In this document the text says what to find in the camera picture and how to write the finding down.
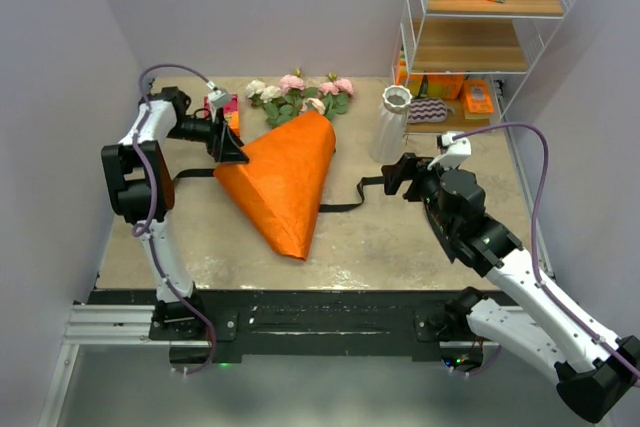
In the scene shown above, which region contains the pink orange candy box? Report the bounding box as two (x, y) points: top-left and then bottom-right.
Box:
(203, 94), (241, 137)

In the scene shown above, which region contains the orange box bottom shelf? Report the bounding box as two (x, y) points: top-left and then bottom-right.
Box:
(393, 58), (466, 100)

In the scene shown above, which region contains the white wire shelf rack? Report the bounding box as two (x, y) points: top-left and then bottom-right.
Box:
(389, 0), (587, 136)

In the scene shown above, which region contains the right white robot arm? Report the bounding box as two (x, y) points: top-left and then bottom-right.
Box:
(381, 153), (639, 424)

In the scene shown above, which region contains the artificial rose bouquet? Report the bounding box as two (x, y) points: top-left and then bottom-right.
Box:
(245, 69), (355, 128)

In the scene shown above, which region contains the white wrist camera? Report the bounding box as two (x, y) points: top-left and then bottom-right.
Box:
(207, 88), (231, 110)
(428, 131), (472, 170)

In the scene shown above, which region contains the yellow orange packet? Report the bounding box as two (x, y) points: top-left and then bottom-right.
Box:
(460, 79), (495, 120)

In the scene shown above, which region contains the aluminium rail frame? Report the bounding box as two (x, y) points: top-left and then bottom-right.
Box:
(37, 266), (614, 427)

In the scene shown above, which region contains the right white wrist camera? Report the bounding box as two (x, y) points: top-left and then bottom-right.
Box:
(428, 131), (472, 170)

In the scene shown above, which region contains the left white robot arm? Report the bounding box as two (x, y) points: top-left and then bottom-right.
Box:
(101, 82), (249, 339)

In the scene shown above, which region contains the orange paper flower wrap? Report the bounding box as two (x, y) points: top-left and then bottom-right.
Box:
(214, 112), (336, 260)

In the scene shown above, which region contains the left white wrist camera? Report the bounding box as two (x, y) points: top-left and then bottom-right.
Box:
(207, 88), (231, 110)

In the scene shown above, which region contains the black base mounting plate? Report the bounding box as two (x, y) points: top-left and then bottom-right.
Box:
(89, 289), (561, 366)

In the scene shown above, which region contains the striped purple grey sleep mask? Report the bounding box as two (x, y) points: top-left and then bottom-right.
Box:
(408, 97), (456, 124)

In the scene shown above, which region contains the black ribbon with gold text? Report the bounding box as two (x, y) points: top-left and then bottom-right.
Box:
(172, 168), (389, 214)

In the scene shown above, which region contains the white faceted ceramic vase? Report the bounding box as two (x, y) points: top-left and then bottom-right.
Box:
(369, 85), (412, 164)

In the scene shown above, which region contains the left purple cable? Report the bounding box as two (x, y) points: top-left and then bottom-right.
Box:
(130, 63), (221, 376)

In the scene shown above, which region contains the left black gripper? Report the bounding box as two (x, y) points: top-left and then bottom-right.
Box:
(167, 106), (250, 163)

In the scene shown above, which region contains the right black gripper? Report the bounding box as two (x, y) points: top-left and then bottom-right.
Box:
(381, 153), (459, 237)

